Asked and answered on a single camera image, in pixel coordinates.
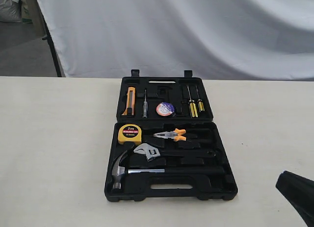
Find black PVC electrical tape roll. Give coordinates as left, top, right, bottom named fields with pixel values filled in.
left=156, top=102, right=175, bottom=117

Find black plastic tool case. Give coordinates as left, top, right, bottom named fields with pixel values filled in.
left=104, top=69, right=238, bottom=202

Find silver adjustable wrench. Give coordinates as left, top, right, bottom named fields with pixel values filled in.
left=133, top=143, right=216, bottom=161

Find orange handled combination pliers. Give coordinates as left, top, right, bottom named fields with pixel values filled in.
left=153, top=128, right=186, bottom=142

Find yellow 2m measuring tape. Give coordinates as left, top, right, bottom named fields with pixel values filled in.
left=117, top=124, right=142, bottom=145

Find short yellow black screwdriver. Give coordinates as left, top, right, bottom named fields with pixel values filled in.
left=195, top=85, right=205, bottom=112

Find orange utility knife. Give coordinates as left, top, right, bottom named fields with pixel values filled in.
left=122, top=87, right=135, bottom=116

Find steel claw hammer black grip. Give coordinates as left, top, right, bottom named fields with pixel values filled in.
left=111, top=151, right=226, bottom=190

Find clear voltage tester screwdriver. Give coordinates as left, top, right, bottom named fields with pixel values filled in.
left=142, top=89, right=148, bottom=118

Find long yellow black screwdriver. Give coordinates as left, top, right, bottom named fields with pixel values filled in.
left=186, top=85, right=198, bottom=118

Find black backdrop stand pole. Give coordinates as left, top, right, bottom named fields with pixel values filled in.
left=31, top=0, right=62, bottom=77

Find white backdrop cloth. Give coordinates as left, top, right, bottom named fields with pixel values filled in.
left=37, top=0, right=314, bottom=80

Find grey woven sack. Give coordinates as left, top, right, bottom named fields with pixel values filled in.
left=0, top=0, right=22, bottom=23

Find green printed bag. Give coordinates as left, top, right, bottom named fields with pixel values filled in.
left=20, top=0, right=32, bottom=24

